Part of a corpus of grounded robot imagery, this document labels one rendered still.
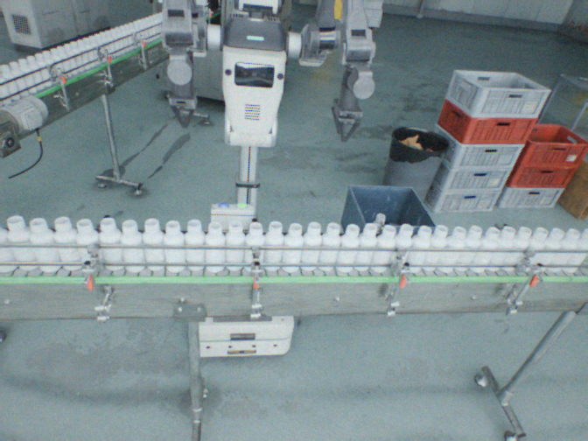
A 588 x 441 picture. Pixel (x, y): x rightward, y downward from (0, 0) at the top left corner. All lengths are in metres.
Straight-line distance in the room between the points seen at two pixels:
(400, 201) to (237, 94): 0.93
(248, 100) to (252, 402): 1.41
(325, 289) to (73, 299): 0.77
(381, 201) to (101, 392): 1.62
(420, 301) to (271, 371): 1.03
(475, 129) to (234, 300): 2.55
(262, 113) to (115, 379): 1.47
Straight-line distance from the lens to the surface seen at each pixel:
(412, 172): 3.29
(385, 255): 1.31
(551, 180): 4.30
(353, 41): 1.14
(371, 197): 1.95
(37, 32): 6.94
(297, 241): 1.21
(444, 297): 1.53
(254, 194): 1.85
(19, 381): 2.44
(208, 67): 4.94
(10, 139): 2.34
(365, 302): 1.42
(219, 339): 2.12
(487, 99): 3.35
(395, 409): 2.29
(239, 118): 1.63
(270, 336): 2.12
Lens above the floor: 1.89
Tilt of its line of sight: 36 degrees down
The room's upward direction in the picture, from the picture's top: 8 degrees clockwise
